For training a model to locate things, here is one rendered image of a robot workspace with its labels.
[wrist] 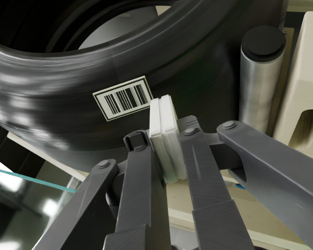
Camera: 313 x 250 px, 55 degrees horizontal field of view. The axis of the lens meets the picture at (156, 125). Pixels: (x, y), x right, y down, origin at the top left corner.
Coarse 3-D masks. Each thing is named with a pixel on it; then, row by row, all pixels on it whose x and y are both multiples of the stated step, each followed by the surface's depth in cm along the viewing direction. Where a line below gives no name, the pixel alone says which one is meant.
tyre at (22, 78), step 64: (0, 0) 62; (64, 0) 76; (128, 0) 77; (192, 0) 35; (256, 0) 36; (0, 64) 38; (64, 64) 35; (128, 64) 34; (192, 64) 34; (64, 128) 37; (128, 128) 37
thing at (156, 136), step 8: (152, 104) 20; (160, 104) 20; (152, 112) 19; (160, 112) 19; (152, 120) 17; (160, 120) 17; (152, 128) 16; (160, 128) 16; (152, 136) 15; (160, 136) 15; (152, 144) 15; (160, 144) 15; (160, 152) 15; (168, 152) 16; (160, 160) 16; (168, 160) 16; (168, 168) 16; (168, 176) 16; (176, 176) 16
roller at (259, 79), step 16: (256, 32) 32; (272, 32) 31; (256, 48) 31; (272, 48) 30; (240, 64) 35; (256, 64) 32; (272, 64) 31; (240, 80) 37; (256, 80) 34; (272, 80) 34; (240, 96) 40; (256, 96) 37; (272, 96) 38; (240, 112) 44; (256, 112) 41; (256, 128) 45
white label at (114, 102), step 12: (120, 84) 32; (132, 84) 32; (144, 84) 33; (96, 96) 33; (108, 96) 33; (120, 96) 33; (132, 96) 33; (144, 96) 33; (108, 108) 34; (120, 108) 34; (132, 108) 34; (144, 108) 34; (108, 120) 35
